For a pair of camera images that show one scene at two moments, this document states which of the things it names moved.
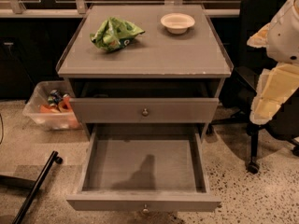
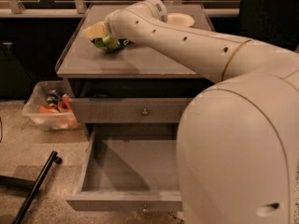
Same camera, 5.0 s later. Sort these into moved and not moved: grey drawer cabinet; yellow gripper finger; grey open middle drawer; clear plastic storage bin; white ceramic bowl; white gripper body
Moved: yellow gripper finger; white gripper body
Not moved: clear plastic storage bin; white ceramic bowl; grey drawer cabinet; grey open middle drawer
